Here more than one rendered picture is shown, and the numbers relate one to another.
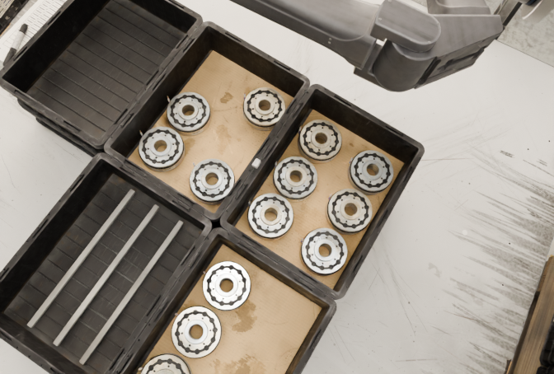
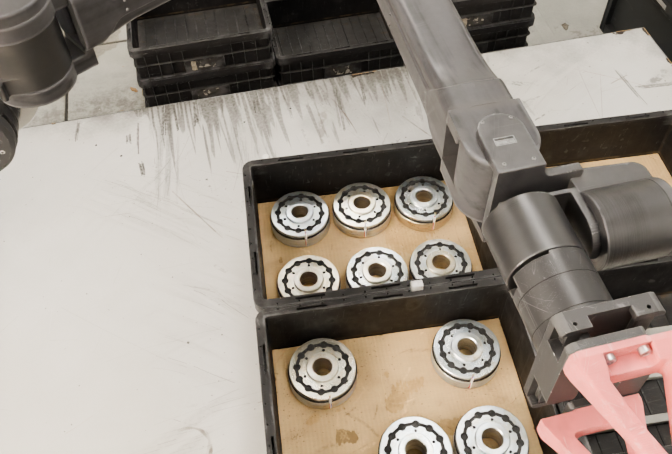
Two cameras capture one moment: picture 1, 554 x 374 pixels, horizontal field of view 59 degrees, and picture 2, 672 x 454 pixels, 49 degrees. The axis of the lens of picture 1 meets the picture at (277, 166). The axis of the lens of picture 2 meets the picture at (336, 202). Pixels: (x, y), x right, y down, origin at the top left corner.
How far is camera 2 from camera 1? 88 cm
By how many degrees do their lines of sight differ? 50
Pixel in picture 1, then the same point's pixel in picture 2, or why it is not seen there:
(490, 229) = (242, 140)
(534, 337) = not seen: hidden behind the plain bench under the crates
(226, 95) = (342, 440)
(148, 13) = not seen: outside the picture
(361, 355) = not seen: hidden behind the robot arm
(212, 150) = (428, 392)
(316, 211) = (388, 240)
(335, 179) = (336, 247)
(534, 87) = (28, 186)
